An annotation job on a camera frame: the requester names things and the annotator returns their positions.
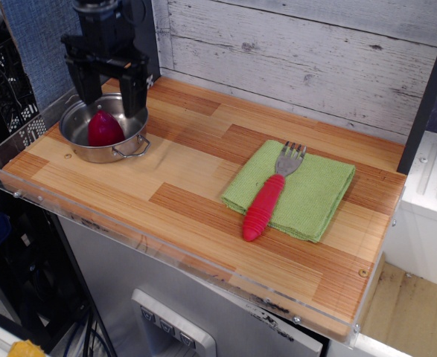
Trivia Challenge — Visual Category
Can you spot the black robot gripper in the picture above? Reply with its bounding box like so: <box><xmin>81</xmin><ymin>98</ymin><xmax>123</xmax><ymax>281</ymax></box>
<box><xmin>61</xmin><ymin>7</ymin><xmax>153</xmax><ymax>118</ymax></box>

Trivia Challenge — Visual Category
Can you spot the red pepper toy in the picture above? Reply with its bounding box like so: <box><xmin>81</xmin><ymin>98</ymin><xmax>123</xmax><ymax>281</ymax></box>
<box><xmin>88</xmin><ymin>109</ymin><xmax>125</xmax><ymax>147</ymax></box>

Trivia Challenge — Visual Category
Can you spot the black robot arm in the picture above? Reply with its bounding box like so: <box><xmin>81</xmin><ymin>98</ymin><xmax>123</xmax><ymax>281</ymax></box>
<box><xmin>61</xmin><ymin>1</ymin><xmax>153</xmax><ymax>118</ymax></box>

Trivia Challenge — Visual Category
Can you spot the stainless steel pot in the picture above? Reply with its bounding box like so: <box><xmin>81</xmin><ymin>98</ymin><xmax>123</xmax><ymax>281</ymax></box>
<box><xmin>59</xmin><ymin>93</ymin><xmax>150</xmax><ymax>164</ymax></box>

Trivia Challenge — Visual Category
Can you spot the green folded cloth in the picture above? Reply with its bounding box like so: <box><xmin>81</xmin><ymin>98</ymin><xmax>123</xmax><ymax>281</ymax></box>
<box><xmin>221</xmin><ymin>140</ymin><xmax>356</xmax><ymax>242</ymax></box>

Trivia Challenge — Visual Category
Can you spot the clear acrylic table guard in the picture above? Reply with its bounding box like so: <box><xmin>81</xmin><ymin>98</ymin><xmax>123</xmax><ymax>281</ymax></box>
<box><xmin>0</xmin><ymin>48</ymin><xmax>405</xmax><ymax>350</ymax></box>

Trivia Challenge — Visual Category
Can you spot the stainless steel cabinet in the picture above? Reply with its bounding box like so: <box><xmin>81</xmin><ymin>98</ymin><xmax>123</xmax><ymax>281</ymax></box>
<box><xmin>60</xmin><ymin>218</ymin><xmax>329</xmax><ymax>356</ymax></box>

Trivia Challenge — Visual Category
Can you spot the yellow black object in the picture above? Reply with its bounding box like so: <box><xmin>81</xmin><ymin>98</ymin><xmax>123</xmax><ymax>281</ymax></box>
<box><xmin>7</xmin><ymin>340</ymin><xmax>45</xmax><ymax>357</ymax></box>

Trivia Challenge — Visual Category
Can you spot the white metal side unit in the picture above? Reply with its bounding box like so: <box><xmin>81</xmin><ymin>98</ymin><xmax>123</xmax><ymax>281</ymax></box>
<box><xmin>383</xmin><ymin>132</ymin><xmax>437</xmax><ymax>284</ymax></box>

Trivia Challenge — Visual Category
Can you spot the dark grey left post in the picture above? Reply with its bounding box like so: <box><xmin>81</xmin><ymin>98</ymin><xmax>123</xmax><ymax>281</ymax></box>
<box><xmin>126</xmin><ymin>0</ymin><xmax>161</xmax><ymax>81</ymax></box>

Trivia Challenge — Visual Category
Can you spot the dark grey post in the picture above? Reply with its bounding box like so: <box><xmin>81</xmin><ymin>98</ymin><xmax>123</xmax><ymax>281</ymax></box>
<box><xmin>397</xmin><ymin>56</ymin><xmax>437</xmax><ymax>175</ymax></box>
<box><xmin>126</xmin><ymin>0</ymin><xmax>161</xmax><ymax>81</ymax></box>

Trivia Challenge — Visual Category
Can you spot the red handled metal fork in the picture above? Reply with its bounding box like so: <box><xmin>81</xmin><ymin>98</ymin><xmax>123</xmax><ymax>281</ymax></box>
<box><xmin>242</xmin><ymin>141</ymin><xmax>307</xmax><ymax>242</ymax></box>

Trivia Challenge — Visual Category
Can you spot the dark grey right post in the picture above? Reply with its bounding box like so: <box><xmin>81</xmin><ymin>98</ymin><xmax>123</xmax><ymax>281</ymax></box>
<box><xmin>397</xmin><ymin>56</ymin><xmax>437</xmax><ymax>175</ymax></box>

